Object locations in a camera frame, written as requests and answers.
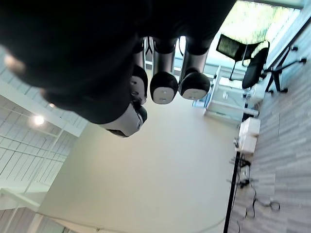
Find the round ceiling light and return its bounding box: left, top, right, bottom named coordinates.
left=31, top=114, right=46, bottom=126

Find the black mesh office chair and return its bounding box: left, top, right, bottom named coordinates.
left=216, top=33, right=306, bottom=93

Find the black table frame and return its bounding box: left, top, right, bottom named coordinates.
left=223, top=150, right=251, bottom=233

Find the white desk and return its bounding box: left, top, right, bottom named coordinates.
left=191, top=65, right=260, bottom=120

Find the black cable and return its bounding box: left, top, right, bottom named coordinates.
left=239, top=159, right=280, bottom=219

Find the white box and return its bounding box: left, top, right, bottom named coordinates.
left=237, top=117, right=261, bottom=153

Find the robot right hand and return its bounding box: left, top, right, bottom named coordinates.
left=0, top=0, right=237, bottom=138

